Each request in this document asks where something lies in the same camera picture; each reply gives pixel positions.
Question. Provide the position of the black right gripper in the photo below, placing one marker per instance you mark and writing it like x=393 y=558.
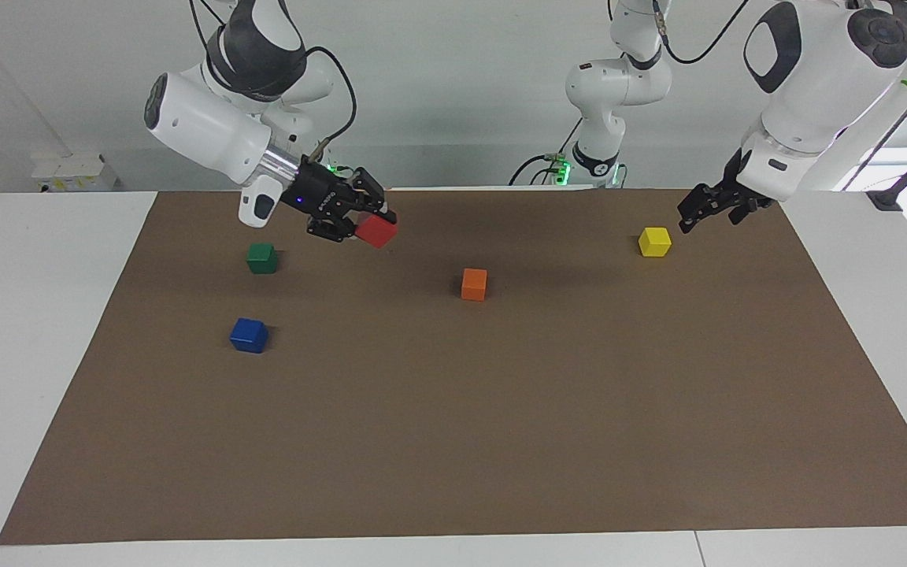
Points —
x=320 y=197

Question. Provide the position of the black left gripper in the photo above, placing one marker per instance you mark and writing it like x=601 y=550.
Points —
x=737 y=189

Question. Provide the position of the red wooden block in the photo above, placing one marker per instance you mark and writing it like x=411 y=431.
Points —
x=377 y=232

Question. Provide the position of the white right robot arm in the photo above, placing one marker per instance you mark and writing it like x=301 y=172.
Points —
x=209 y=126

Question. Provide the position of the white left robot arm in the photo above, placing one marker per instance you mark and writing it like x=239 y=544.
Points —
x=816 y=79

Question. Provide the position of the yellow wooden block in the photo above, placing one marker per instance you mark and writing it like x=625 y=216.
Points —
x=655 y=242

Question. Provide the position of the green wooden block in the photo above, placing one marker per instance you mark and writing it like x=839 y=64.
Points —
x=262 y=259

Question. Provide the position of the orange wooden block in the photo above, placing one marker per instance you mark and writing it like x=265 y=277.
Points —
x=474 y=285

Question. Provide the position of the blue wooden block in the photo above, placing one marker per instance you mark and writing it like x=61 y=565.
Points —
x=249 y=336

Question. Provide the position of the thin metal rod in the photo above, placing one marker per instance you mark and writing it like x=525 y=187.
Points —
x=879 y=146

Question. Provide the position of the brown paper mat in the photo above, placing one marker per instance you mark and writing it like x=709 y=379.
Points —
x=453 y=409

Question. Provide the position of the white box with yellow labels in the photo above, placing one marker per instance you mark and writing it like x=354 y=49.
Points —
x=72 y=173

